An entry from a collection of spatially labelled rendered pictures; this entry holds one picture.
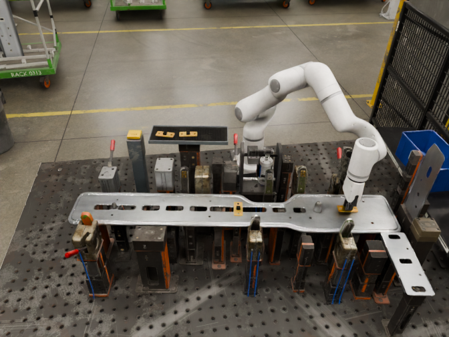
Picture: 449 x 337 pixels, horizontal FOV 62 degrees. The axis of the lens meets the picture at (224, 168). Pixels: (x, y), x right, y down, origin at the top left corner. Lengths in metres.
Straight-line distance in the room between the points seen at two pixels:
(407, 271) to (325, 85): 0.75
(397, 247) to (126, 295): 1.13
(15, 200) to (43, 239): 1.48
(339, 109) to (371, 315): 0.86
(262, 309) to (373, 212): 0.62
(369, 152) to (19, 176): 3.05
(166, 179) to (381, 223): 0.93
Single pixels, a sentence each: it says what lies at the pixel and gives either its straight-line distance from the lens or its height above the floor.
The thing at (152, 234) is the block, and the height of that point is 1.03.
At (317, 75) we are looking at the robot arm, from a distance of 1.52.
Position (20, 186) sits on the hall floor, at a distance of 3.66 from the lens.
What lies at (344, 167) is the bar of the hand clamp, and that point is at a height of 1.12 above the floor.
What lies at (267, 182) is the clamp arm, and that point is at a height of 1.05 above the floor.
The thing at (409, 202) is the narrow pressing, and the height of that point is 1.04.
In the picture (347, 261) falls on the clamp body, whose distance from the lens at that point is 1.54.
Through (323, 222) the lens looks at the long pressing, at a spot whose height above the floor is 1.00.
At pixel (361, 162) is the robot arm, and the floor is 1.29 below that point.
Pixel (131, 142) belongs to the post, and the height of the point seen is 1.13.
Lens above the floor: 2.12
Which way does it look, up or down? 38 degrees down
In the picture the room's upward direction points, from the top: 1 degrees clockwise
